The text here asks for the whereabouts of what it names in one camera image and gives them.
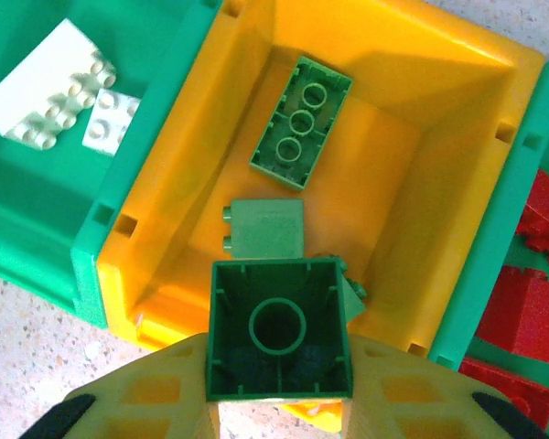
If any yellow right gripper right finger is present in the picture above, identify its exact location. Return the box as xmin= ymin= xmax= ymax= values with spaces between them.
xmin=341 ymin=332 xmax=527 ymax=439

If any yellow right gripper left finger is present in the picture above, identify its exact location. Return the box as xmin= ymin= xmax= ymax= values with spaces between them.
xmin=66 ymin=332 xmax=221 ymax=439

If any dark green square lego brick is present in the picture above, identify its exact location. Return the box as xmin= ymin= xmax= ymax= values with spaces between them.
xmin=204 ymin=257 xmax=354 ymax=404

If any white square lego brick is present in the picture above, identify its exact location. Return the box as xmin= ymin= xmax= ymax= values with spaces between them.
xmin=81 ymin=88 xmax=141 ymax=158

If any green long lego brick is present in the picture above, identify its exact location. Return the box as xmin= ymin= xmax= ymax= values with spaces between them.
xmin=248 ymin=55 xmax=355 ymax=192

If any white long lego brick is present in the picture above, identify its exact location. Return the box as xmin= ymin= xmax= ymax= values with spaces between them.
xmin=0 ymin=17 xmax=119 ymax=150

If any green plastic bin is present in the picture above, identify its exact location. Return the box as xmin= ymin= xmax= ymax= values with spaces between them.
xmin=427 ymin=57 xmax=549 ymax=439
xmin=0 ymin=0 xmax=225 ymax=330

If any yellow plastic bin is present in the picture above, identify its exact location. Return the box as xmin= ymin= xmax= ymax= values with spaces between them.
xmin=95 ymin=0 xmax=546 ymax=434

